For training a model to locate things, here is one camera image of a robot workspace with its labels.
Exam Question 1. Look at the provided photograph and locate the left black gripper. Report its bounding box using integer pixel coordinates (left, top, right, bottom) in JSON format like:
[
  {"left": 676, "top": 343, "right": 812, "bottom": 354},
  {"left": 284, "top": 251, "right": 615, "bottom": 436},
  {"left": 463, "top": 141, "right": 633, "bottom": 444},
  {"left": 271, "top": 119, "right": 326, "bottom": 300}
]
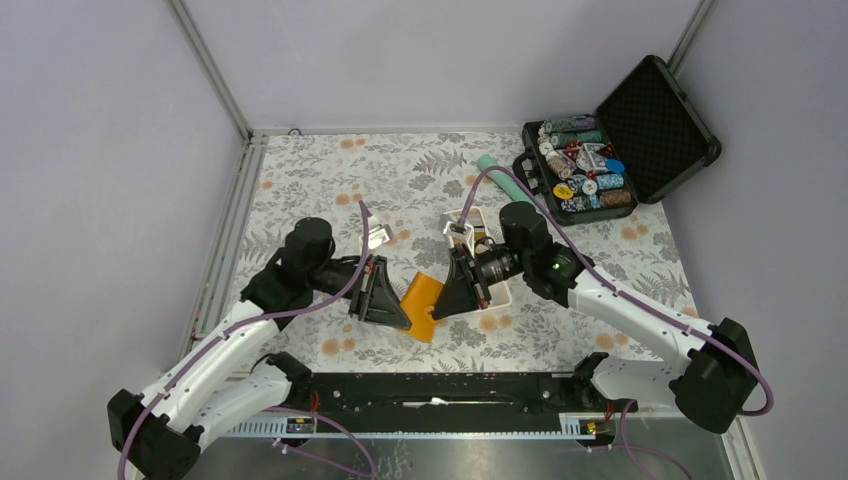
[{"left": 309, "top": 255, "right": 413, "bottom": 329}]

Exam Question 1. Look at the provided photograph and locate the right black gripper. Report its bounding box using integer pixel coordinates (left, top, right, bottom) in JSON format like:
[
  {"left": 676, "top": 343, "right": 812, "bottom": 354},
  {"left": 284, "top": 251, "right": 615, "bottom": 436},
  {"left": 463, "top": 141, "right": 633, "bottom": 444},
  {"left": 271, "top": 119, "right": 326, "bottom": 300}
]
[{"left": 431, "top": 244, "right": 530, "bottom": 322}]

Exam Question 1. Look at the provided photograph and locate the orange leather card holder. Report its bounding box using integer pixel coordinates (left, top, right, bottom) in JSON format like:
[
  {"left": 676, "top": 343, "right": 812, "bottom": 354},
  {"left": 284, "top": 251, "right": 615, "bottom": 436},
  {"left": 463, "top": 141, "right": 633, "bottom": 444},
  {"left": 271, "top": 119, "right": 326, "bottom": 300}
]
[{"left": 400, "top": 272, "right": 444, "bottom": 343}]

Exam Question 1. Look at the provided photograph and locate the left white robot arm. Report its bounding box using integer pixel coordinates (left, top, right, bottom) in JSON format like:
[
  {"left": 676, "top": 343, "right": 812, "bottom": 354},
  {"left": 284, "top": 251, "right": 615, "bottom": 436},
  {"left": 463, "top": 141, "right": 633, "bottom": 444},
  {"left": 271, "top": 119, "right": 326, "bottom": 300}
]
[{"left": 107, "top": 212, "right": 413, "bottom": 479}]

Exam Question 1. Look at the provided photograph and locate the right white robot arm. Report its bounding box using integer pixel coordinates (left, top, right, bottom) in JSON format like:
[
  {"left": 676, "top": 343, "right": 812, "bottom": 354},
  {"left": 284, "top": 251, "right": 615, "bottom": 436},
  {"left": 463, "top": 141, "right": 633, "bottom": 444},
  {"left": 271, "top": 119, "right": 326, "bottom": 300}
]
[{"left": 429, "top": 202, "right": 760, "bottom": 434}]

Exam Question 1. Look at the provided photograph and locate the white plastic tray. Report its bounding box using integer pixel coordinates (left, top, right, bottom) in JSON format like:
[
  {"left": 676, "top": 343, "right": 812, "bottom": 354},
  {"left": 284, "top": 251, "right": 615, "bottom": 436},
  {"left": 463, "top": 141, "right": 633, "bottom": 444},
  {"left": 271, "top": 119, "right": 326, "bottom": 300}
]
[{"left": 440, "top": 206, "right": 515, "bottom": 313}]

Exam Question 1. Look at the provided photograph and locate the floral table mat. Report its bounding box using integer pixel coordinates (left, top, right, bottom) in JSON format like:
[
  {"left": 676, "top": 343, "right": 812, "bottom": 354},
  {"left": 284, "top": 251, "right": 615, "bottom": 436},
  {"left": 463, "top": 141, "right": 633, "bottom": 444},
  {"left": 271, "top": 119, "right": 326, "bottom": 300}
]
[{"left": 229, "top": 133, "right": 695, "bottom": 372}]

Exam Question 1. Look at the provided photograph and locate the black poker chip case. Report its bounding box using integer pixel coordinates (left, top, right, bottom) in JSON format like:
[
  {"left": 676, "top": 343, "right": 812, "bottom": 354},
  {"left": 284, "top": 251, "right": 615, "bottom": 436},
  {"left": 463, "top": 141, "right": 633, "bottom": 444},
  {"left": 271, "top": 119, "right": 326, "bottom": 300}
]
[{"left": 512, "top": 55, "right": 722, "bottom": 226}]

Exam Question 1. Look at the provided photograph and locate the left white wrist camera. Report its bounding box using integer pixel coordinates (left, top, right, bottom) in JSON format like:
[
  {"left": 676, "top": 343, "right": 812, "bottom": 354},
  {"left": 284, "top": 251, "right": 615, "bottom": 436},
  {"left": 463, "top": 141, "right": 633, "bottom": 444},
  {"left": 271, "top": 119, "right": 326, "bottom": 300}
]
[{"left": 359, "top": 219, "right": 394, "bottom": 251}]

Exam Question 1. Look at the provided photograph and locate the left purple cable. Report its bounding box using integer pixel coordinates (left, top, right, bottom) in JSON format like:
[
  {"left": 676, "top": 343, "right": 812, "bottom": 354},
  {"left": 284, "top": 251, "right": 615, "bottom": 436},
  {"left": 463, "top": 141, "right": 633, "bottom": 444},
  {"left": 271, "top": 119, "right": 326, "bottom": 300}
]
[{"left": 117, "top": 200, "right": 379, "bottom": 480}]

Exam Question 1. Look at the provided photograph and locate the purple cable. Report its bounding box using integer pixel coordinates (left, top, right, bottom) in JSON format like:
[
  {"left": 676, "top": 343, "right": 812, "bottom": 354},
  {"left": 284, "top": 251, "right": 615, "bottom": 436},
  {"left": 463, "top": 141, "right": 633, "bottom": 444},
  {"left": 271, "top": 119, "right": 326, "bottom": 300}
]
[
  {"left": 458, "top": 165, "right": 775, "bottom": 480},
  {"left": 117, "top": 200, "right": 379, "bottom": 480}
]

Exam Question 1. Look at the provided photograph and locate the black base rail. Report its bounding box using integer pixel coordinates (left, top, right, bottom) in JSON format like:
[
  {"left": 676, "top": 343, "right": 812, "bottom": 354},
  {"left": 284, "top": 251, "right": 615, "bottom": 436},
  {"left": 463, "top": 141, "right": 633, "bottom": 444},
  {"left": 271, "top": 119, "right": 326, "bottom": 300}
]
[{"left": 281, "top": 373, "right": 624, "bottom": 438}]

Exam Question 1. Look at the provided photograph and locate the mint green handle tool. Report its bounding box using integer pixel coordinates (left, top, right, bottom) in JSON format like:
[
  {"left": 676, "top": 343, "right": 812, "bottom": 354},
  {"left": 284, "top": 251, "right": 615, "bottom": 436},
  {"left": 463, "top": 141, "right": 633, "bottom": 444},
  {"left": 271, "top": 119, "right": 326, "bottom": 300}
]
[{"left": 476, "top": 154, "right": 532, "bottom": 204}]

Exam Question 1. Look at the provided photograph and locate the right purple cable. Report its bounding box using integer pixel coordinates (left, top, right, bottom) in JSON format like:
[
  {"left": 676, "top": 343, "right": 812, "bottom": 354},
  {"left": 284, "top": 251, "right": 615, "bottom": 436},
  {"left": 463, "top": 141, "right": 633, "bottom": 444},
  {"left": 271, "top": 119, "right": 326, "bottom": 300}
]
[{"left": 458, "top": 165, "right": 775, "bottom": 480}]

